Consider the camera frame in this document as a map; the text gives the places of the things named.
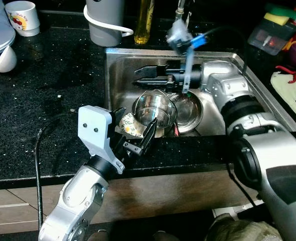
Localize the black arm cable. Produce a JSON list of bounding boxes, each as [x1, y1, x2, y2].
[[201, 24, 249, 61], [34, 113, 81, 231]]

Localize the dark robot foot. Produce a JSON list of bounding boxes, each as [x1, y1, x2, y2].
[[152, 230, 181, 241], [87, 229, 109, 241]]

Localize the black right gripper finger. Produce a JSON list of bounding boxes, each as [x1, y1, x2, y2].
[[134, 64, 169, 77], [133, 75, 165, 89]]

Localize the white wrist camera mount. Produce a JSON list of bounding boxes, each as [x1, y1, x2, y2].
[[78, 105, 127, 175], [167, 18, 206, 97]]

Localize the grey plastic jug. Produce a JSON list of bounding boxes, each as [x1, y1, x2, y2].
[[83, 0, 134, 47]]

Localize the dark left robot foot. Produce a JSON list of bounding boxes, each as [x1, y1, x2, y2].
[[87, 229, 109, 241]]

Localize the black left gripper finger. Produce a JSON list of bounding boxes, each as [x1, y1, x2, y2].
[[109, 106, 127, 127], [139, 119, 159, 154]]

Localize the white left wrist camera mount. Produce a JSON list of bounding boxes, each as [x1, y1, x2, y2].
[[78, 105, 127, 175]]

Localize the clear plastic box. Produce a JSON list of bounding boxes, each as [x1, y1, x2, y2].
[[248, 20, 296, 56]]

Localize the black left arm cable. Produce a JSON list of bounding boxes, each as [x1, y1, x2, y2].
[[34, 113, 81, 231]]

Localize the steel sink faucet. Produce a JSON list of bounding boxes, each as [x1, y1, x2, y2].
[[174, 0, 189, 23]]

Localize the grey stone-look drawer front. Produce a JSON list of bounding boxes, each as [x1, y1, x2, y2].
[[0, 187, 63, 207], [0, 221, 46, 236], [0, 203, 53, 224]]

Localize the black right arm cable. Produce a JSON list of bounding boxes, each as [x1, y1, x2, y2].
[[201, 24, 249, 61]]

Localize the white printed mug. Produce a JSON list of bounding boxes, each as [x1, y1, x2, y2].
[[5, 1, 40, 37]]

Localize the dark right robot foot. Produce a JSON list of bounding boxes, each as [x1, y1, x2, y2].
[[152, 230, 181, 241]]

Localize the pale green cloth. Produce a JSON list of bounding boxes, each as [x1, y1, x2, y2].
[[271, 70, 296, 126]]

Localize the red handled tool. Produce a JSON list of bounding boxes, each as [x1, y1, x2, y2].
[[276, 64, 296, 84]]

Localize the yellow green sponge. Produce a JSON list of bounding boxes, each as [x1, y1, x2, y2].
[[264, 4, 296, 26]]

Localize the shallow stainless steel bowl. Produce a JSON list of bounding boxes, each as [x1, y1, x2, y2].
[[167, 91, 204, 134]]

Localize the floral printed ceramic bowl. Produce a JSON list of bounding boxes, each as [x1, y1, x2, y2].
[[118, 112, 144, 138]]

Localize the yellow oil bottle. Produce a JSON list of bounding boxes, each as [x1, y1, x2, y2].
[[134, 0, 155, 45]]

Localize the grey stone-look cabinet door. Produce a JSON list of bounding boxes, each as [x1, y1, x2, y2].
[[90, 170, 264, 225]]

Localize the stainless steel sink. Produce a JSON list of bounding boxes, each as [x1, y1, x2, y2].
[[105, 47, 296, 137]]

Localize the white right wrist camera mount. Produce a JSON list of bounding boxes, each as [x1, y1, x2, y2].
[[167, 18, 206, 97]]

